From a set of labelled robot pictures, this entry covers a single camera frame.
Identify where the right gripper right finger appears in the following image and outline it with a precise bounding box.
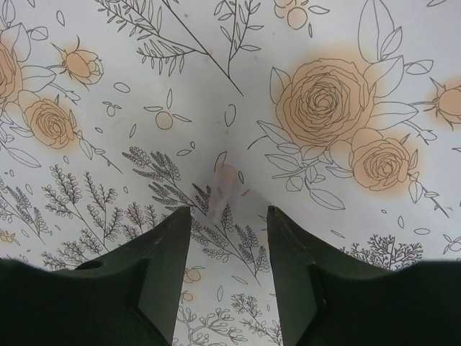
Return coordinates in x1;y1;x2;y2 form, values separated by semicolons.
267;205;460;345

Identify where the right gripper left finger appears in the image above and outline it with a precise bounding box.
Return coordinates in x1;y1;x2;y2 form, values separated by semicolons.
1;207;192;345

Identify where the clear pen cap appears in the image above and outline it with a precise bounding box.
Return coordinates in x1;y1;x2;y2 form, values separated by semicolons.
207;151;238;223

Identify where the floral table mat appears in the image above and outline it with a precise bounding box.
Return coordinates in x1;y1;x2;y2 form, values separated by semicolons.
1;1;460;345

